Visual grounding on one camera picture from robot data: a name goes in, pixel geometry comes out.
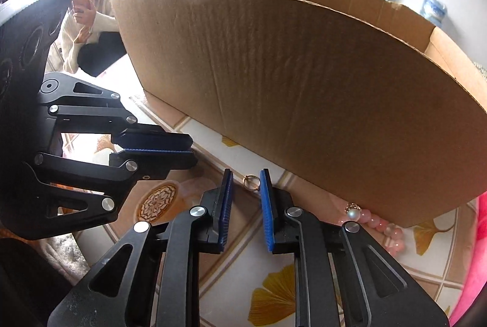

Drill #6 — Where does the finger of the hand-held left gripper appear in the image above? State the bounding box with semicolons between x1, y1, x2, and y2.
23;150;196;224
38;71;194;153

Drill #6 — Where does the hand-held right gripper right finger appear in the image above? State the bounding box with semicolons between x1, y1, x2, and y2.
260;168;450;327

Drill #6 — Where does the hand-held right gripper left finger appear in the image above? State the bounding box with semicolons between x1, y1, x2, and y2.
47;169;233;327

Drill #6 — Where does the gold pearl ring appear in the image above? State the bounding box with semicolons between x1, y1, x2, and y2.
344;202;362;221

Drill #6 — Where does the pink bead bracelet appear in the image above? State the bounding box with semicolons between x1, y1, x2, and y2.
337;207;405;255

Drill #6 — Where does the brown cardboard box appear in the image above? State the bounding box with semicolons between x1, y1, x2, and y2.
110;0;487;229

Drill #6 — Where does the fluffy white clothing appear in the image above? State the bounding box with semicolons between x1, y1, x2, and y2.
38;236;90;286

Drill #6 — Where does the pink floral blanket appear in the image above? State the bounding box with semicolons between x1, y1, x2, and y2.
447;190;487;327

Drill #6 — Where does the blue water dispenser bottle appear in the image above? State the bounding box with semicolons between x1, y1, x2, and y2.
420;0;447;27

